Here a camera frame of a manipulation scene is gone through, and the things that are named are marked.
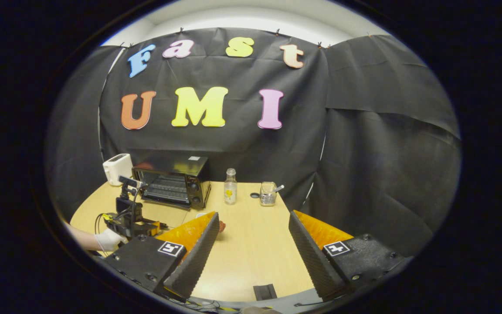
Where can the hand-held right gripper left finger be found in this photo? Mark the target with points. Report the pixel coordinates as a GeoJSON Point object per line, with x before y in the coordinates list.
{"type": "Point", "coordinates": [194, 261]}

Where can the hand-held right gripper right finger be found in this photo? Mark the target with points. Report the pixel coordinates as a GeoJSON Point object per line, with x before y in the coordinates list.
{"type": "Point", "coordinates": [312, 257]}

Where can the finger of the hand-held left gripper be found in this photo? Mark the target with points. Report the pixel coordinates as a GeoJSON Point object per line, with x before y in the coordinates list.
{"type": "Point", "coordinates": [154, 227]}

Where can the brown meat slice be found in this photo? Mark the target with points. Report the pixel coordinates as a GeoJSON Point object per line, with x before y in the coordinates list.
{"type": "Point", "coordinates": [222, 226]}

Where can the black electric oven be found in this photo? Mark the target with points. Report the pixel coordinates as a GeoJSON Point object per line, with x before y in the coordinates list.
{"type": "Point", "coordinates": [177, 165]}

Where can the white toaster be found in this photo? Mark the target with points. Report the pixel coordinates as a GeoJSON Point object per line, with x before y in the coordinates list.
{"type": "Point", "coordinates": [116, 170]}

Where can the black rectangular table grommet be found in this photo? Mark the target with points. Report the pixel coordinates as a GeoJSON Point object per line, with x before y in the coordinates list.
{"type": "Point", "coordinates": [264, 291]}

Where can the clear glass cup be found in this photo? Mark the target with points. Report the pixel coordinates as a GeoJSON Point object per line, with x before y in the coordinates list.
{"type": "Point", "coordinates": [268, 196]}

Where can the clear glass bottle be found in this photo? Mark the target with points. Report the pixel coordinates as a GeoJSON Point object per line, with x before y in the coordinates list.
{"type": "Point", "coordinates": [230, 192]}

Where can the black backdrop cloth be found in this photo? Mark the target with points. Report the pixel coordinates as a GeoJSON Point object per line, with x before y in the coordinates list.
{"type": "Point", "coordinates": [364, 174]}

